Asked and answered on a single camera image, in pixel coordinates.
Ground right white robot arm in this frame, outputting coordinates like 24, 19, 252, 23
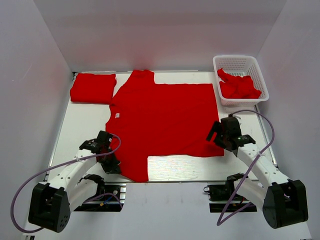
203, 114, 309, 229

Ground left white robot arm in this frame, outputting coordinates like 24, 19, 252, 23
28, 131, 121, 233

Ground red t shirts in basket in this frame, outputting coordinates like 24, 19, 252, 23
217, 68, 262, 99

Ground folded red t shirt stack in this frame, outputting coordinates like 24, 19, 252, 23
70, 73, 117, 105

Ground white plastic basket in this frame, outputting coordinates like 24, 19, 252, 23
212, 55, 269, 107

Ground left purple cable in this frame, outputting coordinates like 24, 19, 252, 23
9, 133, 123, 234

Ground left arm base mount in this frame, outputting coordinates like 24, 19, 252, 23
74, 183, 127, 213

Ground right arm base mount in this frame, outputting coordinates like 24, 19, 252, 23
203, 183, 249, 213

